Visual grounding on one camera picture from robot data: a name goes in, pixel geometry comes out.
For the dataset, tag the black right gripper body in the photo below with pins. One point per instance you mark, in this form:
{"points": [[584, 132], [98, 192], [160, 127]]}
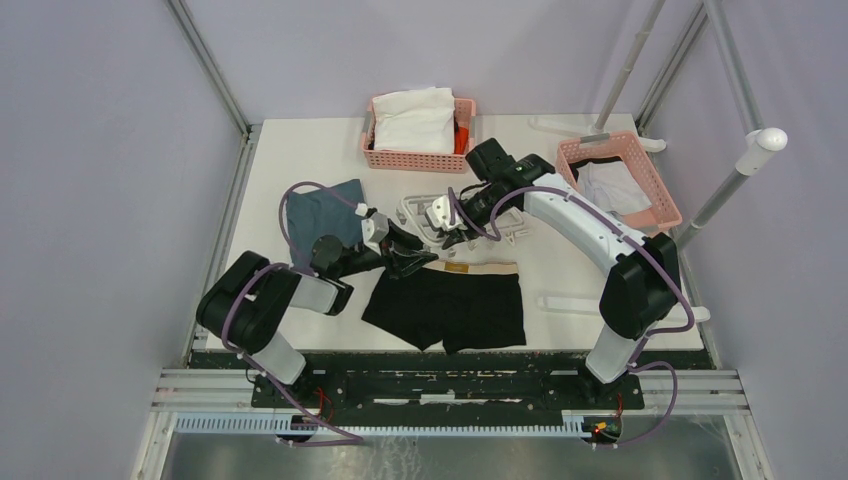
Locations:
{"points": [[476, 209]]}

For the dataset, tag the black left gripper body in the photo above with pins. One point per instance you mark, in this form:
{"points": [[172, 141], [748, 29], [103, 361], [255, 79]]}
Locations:
{"points": [[364, 259]]}

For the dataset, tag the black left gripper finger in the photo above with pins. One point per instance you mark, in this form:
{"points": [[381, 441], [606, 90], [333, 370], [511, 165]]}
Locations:
{"points": [[404, 264], [401, 242]]}

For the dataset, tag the white clip hanger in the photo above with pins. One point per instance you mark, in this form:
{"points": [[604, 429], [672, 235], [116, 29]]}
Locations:
{"points": [[411, 215]]}

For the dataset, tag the black underwear beige waistband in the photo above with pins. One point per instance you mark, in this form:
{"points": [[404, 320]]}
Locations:
{"points": [[461, 306]]}

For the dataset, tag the pink basket with white cloth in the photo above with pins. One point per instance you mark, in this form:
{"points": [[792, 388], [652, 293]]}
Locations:
{"points": [[464, 116]]}

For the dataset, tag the pink basket with underwear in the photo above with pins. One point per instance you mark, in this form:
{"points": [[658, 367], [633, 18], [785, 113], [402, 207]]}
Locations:
{"points": [[625, 146]]}

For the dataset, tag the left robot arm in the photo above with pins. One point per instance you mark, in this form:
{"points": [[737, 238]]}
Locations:
{"points": [[245, 307]]}

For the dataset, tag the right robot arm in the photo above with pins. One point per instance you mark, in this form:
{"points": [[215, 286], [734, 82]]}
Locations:
{"points": [[642, 273]]}

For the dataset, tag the light grey underwear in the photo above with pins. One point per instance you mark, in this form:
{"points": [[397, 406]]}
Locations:
{"points": [[612, 188]]}

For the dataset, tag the folded blue-grey cloth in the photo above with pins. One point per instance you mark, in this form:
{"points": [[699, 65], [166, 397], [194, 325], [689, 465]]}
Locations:
{"points": [[317, 213]]}

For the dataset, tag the white crumpled cloth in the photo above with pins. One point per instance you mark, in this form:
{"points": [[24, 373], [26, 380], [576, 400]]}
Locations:
{"points": [[417, 121]]}

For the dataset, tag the metal drying rack stand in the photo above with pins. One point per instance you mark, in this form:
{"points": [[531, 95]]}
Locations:
{"points": [[762, 142]]}

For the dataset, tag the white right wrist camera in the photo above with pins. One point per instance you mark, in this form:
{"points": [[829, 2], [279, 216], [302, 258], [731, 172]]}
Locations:
{"points": [[441, 215]]}

